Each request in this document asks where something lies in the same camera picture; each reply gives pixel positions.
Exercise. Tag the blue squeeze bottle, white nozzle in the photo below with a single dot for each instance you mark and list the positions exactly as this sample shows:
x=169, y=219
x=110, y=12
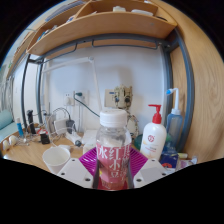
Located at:
x=174, y=125

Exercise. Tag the brown robot figurine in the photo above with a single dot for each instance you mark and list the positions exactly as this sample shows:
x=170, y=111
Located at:
x=122, y=96

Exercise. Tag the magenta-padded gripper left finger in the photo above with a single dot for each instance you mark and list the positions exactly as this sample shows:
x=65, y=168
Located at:
x=75, y=171

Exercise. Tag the wooden wardrobe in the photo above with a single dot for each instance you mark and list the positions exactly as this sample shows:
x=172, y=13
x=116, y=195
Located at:
x=206, y=100

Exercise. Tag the white power strip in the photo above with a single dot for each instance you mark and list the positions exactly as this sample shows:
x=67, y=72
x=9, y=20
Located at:
x=74, y=138

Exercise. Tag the grey metal frame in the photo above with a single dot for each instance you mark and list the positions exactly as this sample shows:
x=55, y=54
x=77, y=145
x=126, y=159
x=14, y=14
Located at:
x=189, y=100

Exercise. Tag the dark blue small container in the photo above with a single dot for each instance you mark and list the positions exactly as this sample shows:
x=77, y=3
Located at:
x=169, y=156

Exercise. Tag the clear bottle with pink label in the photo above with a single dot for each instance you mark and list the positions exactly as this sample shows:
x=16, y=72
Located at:
x=112, y=156

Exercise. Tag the white tissue pack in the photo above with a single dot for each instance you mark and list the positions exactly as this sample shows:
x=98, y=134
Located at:
x=89, y=138

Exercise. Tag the white pump bottle, red pump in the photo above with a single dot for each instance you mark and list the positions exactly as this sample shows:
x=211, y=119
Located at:
x=153, y=138

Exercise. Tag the small blue tube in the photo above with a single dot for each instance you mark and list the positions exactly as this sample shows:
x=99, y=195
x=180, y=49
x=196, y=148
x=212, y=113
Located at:
x=20, y=128

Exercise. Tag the wooden shelf unit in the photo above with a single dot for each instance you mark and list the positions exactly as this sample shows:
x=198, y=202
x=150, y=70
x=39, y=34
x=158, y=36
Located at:
x=100, y=26

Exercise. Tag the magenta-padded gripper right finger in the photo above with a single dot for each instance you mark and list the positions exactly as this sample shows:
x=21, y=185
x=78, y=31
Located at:
x=150, y=171

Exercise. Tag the white paper cup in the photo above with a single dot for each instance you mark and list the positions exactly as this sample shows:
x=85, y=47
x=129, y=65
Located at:
x=55, y=160

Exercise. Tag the small black box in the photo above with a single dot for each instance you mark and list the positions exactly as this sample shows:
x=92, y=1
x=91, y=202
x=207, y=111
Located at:
x=44, y=138

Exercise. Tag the white charger block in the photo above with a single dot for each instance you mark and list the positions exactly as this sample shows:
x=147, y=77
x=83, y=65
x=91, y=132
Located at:
x=60, y=126

